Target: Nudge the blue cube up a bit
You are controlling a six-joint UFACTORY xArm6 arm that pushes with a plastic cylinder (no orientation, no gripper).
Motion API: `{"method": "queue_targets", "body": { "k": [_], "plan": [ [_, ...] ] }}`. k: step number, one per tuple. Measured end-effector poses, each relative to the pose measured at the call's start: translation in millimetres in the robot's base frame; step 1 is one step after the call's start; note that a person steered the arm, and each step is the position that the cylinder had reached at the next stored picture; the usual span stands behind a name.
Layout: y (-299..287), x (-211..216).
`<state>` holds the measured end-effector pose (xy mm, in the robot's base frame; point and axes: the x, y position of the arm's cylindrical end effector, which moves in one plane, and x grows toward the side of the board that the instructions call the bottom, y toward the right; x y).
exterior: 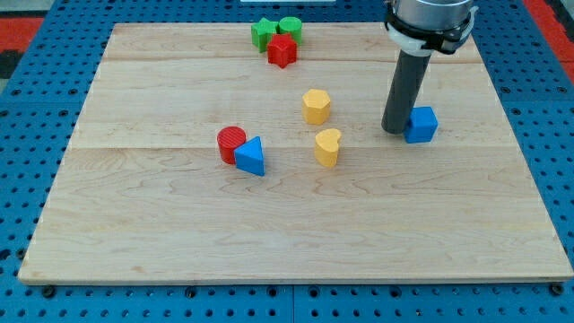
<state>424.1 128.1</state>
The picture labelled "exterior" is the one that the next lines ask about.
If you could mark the blue cube block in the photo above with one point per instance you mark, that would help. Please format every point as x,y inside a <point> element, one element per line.
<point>421,126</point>

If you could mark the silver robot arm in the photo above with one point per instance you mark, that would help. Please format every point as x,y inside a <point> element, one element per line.
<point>420,27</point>

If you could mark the blue triangle block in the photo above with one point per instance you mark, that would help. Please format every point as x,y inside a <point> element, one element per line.
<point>249,157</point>

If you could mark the yellow heart block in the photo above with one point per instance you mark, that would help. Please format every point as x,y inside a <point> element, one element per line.
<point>327,147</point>

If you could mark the red cylinder block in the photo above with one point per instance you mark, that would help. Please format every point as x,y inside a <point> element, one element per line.
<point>228,140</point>

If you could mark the yellow hexagon block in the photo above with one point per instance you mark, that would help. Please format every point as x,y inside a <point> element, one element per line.
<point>315,106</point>

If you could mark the light wooden board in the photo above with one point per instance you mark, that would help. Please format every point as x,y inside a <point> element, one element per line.
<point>142,196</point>

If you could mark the red star block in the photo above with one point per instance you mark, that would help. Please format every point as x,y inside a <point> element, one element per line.
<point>282,50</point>

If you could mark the green star block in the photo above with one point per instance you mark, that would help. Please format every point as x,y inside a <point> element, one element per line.
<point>262,32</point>

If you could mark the green cylinder block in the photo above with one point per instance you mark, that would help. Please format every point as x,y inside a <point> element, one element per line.
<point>293,26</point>

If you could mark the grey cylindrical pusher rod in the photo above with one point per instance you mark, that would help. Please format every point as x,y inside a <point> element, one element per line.
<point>407,80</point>

